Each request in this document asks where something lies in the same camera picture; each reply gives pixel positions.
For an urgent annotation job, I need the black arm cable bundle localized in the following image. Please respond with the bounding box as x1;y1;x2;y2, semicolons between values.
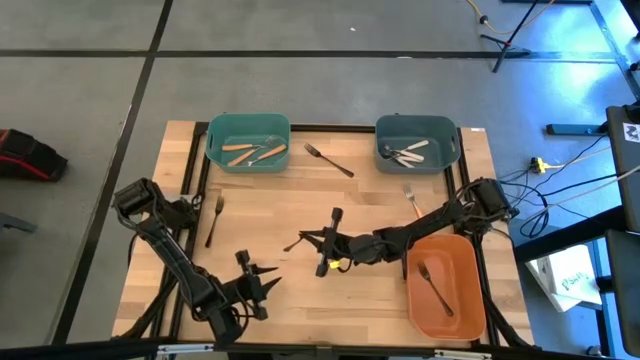
113;234;201;341
479;292;534;350

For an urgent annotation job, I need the yellow power cord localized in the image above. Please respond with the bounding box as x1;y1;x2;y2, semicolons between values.
464;0;557;37

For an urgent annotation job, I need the white cardboard box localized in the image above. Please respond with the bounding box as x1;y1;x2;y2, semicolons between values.
524;243;604;314

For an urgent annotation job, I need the grey metal foot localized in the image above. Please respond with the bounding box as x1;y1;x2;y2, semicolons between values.
0;211;38;235

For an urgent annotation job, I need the black desk panel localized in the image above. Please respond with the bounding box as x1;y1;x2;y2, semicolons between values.
604;229;640;359
605;99;640;234

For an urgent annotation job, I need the white cable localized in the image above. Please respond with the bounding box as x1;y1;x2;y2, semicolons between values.
547;164;640;207

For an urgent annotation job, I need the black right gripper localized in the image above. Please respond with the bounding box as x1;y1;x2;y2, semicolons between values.
298;206;374;279

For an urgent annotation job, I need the dark desk beam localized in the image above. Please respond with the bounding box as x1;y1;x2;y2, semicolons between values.
512;204;626;264

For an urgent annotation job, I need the red and black bag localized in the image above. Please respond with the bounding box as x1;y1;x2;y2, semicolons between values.
0;127;70;183

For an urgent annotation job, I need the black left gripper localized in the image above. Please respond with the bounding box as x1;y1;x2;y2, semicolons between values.
224;248;283;322

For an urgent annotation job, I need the blue-grey plastic bin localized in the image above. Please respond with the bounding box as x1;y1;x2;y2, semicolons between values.
374;114;462;175

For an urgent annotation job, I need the blue metal rail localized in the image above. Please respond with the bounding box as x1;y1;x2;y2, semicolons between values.
588;0;640;100

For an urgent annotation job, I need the black floor bar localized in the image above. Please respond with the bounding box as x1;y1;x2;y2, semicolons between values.
544;122;609;137

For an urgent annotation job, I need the black camera mount rail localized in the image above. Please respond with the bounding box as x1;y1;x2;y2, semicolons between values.
0;337;640;360

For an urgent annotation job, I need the black tripod stand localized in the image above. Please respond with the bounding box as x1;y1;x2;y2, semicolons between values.
478;0;541;75

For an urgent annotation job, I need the teal plastic bin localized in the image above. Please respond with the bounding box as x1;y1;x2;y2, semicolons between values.
205;112;292;174

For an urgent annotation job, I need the white-handled fork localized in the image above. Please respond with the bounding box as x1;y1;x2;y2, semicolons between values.
382;144;426;163
387;139;431;159
381;151;417;170

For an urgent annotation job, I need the orange plastic bin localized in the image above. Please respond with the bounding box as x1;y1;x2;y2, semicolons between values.
404;233;487;343

